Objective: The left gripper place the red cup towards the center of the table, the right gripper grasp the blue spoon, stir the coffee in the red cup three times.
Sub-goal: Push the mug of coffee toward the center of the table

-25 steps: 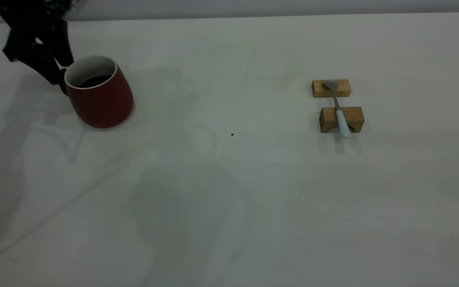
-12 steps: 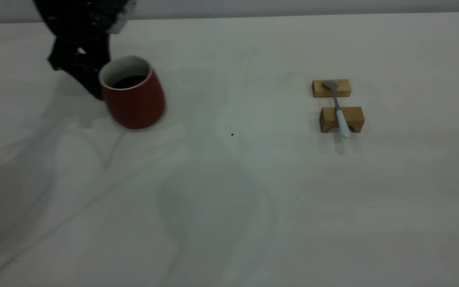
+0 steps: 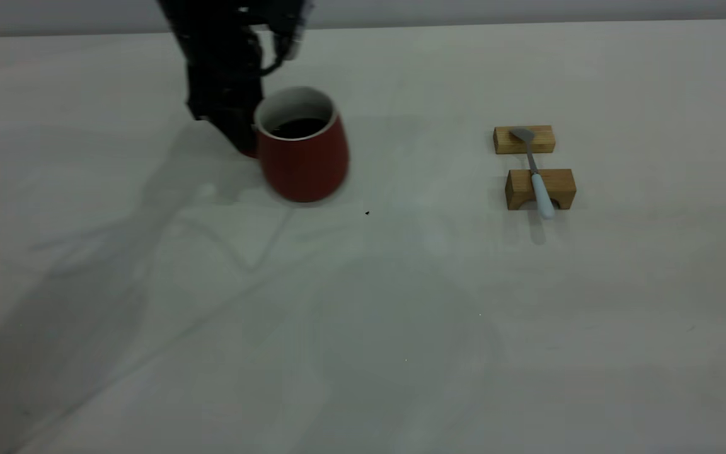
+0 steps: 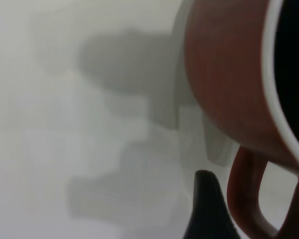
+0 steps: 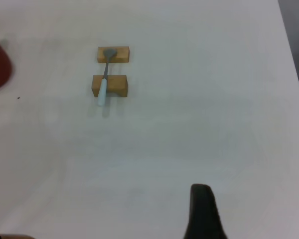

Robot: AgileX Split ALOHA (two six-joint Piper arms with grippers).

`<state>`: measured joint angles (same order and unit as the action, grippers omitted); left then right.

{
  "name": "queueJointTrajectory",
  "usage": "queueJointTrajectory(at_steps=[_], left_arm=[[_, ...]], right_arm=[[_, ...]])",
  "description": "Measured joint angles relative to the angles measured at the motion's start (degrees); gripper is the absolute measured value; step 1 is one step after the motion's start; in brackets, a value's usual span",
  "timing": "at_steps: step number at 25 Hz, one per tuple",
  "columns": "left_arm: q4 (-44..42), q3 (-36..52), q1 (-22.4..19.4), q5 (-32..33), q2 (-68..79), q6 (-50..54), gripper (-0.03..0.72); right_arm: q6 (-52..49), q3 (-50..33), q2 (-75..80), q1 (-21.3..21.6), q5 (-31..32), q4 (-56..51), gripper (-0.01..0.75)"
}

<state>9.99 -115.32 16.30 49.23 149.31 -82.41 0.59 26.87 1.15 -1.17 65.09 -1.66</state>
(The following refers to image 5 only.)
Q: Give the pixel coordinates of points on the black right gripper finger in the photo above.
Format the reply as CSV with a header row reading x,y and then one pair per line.
x,y
204,216

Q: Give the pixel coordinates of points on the flat rectangular wooden block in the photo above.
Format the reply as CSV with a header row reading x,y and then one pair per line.
x,y
122,54

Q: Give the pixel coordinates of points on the arched wooden block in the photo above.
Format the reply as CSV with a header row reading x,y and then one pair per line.
x,y
117,85

